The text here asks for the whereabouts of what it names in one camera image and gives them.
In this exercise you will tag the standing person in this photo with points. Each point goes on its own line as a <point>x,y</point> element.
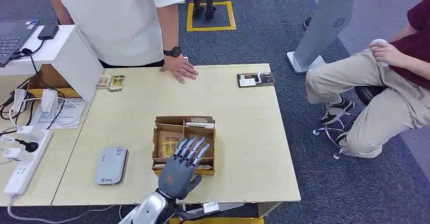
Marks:
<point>121,17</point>

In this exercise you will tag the black round object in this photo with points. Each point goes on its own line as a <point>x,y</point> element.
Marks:
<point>307,23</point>

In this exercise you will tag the printed paper sheet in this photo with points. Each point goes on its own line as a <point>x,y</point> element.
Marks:
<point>69,115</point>

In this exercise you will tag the yellow flat box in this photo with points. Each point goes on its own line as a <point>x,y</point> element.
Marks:
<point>63,93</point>

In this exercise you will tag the gold printed card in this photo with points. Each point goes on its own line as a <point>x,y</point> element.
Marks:
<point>169,145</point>

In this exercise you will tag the brown printed card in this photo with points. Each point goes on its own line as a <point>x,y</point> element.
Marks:
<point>159,165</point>
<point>205,166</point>

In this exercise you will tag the white charger adapter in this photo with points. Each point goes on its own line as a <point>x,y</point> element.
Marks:
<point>18,100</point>
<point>49,100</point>

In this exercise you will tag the wooden compartment box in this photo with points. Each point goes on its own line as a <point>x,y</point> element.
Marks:
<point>200,147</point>

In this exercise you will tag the small white object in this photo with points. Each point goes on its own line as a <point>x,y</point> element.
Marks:
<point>379,41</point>

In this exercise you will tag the black chrome stool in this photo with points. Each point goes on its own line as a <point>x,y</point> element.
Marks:
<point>369,93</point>

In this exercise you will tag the gold framed card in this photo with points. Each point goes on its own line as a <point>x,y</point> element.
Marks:
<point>117,82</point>

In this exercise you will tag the dark laptop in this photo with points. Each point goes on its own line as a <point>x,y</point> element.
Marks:
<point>11,40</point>

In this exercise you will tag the seated person's left hand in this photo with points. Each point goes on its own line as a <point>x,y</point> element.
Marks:
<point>388,54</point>

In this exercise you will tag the white power strip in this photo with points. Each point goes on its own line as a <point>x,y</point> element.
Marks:
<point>23,175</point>

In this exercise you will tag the black wristwatch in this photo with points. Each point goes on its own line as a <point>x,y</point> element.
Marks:
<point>172,52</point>

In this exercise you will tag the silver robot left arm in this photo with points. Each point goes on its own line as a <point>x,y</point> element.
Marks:
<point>151,208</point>

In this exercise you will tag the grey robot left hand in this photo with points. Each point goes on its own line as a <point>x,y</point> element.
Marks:
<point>176,178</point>

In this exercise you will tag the small white plug adapter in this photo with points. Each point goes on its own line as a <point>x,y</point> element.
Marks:
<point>11,153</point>

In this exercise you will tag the black flat device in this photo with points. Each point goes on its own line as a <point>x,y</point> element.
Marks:
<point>48,32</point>

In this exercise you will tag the white card stack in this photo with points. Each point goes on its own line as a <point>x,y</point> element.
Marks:
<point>200,125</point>

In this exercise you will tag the white box shelf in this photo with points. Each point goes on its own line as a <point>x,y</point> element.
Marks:
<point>75,61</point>

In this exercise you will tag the grey kiosk stand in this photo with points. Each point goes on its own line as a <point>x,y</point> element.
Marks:
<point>326,17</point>

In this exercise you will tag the grey metal bracket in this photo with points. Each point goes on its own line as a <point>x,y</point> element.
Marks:
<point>231,207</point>

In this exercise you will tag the black and white shoe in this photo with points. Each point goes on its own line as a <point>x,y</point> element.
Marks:
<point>337,110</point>
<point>342,139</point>

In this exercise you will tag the yellow bar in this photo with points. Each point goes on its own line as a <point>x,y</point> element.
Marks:
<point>228,220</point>

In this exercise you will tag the seated person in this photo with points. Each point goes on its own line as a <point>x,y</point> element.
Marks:
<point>386,115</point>

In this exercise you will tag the black plug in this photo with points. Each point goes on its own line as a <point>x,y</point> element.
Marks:
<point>30,146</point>

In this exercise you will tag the black card tray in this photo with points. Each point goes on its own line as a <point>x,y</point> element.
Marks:
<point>265,78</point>

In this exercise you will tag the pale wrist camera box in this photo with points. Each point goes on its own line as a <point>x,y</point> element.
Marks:
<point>211,207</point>

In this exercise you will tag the flat grey electronic device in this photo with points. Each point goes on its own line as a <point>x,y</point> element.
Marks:
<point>111,166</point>

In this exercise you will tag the standing person's left hand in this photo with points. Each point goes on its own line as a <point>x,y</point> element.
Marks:
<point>179,68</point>

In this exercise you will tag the black robot legs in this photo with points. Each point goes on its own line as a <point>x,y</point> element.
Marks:
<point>205,1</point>

